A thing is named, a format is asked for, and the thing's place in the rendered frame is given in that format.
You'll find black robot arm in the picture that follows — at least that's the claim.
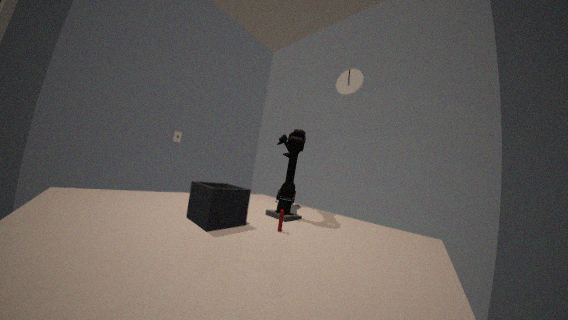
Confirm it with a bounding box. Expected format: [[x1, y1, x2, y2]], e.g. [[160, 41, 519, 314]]
[[275, 129, 306, 215]]

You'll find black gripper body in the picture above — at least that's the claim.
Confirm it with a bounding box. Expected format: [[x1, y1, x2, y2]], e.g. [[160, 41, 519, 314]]
[[279, 135, 289, 151]]

